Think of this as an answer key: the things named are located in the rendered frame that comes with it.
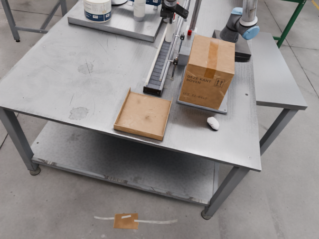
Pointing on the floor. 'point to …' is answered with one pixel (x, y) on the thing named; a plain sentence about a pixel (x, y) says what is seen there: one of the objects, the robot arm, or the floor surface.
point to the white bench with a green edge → (31, 27)
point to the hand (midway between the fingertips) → (172, 22)
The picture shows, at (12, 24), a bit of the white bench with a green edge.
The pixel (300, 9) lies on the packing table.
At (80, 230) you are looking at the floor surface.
